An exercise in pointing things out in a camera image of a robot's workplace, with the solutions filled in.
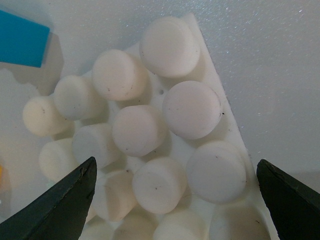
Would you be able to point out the blue three-stud block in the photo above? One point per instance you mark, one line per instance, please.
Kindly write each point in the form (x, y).
(22, 41)

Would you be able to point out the white studded base plate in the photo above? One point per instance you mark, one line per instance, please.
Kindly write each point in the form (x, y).
(171, 162)

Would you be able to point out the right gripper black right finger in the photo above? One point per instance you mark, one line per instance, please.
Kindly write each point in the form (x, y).
(293, 206)

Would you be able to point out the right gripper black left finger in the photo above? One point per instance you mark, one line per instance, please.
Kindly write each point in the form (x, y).
(58, 214)

